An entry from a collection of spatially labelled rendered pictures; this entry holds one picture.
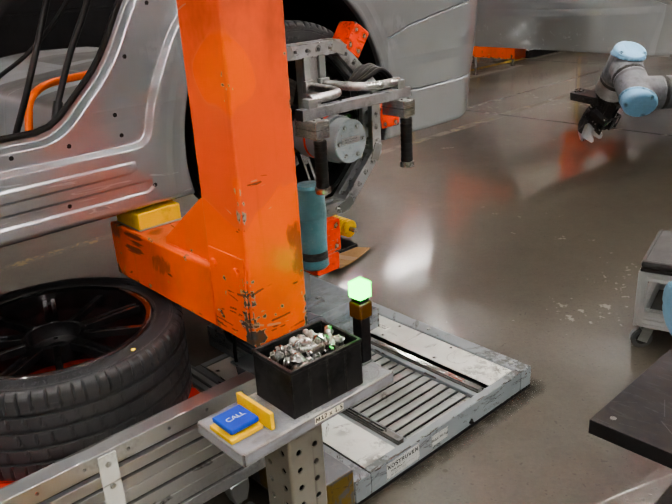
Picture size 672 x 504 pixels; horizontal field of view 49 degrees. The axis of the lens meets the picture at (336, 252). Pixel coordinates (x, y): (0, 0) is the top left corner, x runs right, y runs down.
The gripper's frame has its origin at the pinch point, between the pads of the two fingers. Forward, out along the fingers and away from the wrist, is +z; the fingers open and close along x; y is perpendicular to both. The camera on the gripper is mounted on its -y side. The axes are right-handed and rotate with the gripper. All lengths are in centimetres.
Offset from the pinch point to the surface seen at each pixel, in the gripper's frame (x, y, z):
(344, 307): -80, -9, 55
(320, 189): -91, -12, -13
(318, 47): -69, -51, -24
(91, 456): -170, 27, -10
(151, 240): -136, -23, -6
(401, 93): -54, -29, -18
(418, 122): -27, -47, 23
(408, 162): -58, -15, -3
